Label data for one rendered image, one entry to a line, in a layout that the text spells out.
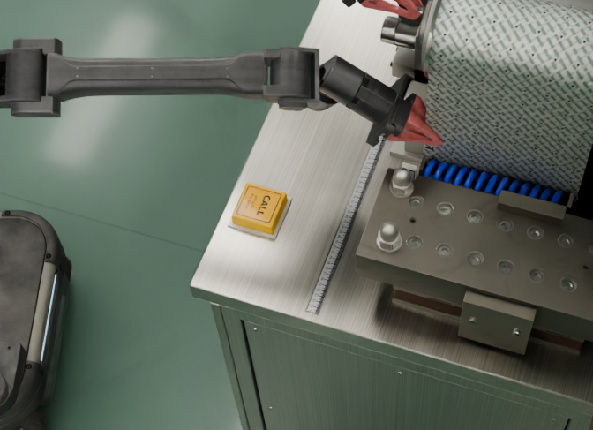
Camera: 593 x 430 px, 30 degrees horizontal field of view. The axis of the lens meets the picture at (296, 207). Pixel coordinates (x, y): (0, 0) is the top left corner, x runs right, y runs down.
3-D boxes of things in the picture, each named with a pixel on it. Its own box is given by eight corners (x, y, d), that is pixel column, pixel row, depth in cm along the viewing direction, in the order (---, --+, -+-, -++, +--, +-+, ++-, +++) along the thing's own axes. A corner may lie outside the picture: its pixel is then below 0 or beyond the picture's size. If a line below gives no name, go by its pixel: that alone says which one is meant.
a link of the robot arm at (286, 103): (281, 105, 155) (281, 45, 155) (259, 119, 165) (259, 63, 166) (362, 110, 158) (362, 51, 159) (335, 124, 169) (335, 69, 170)
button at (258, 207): (247, 189, 181) (246, 181, 179) (288, 200, 180) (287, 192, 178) (232, 223, 178) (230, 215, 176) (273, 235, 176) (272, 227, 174)
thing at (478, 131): (423, 157, 169) (429, 80, 153) (577, 196, 163) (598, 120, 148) (422, 159, 168) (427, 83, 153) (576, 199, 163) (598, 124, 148)
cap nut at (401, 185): (393, 175, 166) (394, 157, 162) (416, 181, 165) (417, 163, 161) (386, 194, 164) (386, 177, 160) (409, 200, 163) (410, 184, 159)
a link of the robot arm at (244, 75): (4, 111, 156) (7, 36, 158) (18, 118, 162) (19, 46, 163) (309, 109, 154) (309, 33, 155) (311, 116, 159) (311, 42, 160)
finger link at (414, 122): (424, 164, 165) (372, 132, 163) (438, 127, 168) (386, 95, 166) (449, 147, 159) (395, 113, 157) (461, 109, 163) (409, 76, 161)
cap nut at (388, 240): (380, 228, 161) (380, 211, 157) (404, 235, 160) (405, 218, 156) (372, 248, 159) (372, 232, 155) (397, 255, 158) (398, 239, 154)
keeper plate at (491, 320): (461, 324, 165) (466, 289, 156) (527, 343, 163) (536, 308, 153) (456, 339, 164) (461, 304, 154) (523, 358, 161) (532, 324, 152)
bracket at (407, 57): (395, 132, 186) (399, 5, 161) (432, 141, 185) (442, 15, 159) (386, 154, 184) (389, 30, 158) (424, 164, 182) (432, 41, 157)
